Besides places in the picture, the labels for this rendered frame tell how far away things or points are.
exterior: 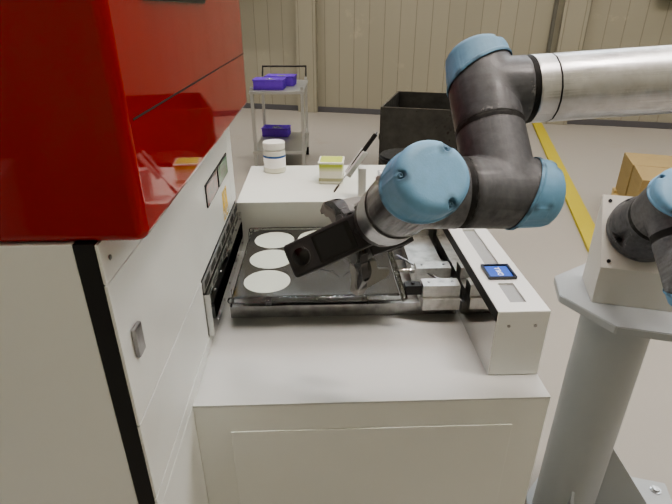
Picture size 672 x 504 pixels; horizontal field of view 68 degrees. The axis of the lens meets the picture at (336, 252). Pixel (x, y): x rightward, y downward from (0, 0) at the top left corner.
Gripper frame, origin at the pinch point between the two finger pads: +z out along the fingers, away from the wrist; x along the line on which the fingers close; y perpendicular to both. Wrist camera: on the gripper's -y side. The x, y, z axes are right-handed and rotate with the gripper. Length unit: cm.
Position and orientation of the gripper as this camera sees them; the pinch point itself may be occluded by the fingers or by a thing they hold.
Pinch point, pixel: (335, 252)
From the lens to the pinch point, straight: 78.8
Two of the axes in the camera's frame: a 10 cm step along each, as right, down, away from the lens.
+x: -3.5, -9.3, 1.0
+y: 9.1, -3.2, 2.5
